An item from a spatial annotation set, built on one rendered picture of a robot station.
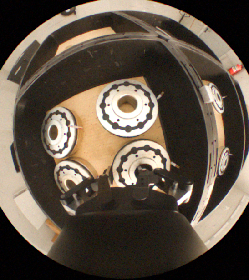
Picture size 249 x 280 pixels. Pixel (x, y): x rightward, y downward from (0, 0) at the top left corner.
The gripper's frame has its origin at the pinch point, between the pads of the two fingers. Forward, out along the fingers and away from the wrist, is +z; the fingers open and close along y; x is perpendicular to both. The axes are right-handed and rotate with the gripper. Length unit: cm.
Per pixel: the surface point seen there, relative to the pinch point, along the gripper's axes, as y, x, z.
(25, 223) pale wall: -266, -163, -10
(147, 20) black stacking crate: 21, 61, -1
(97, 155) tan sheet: -4.9, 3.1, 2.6
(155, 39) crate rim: 7.1, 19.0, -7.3
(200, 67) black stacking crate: 22.3, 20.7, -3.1
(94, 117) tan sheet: -4.2, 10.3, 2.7
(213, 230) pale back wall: 182, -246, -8
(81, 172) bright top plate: -7.4, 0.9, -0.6
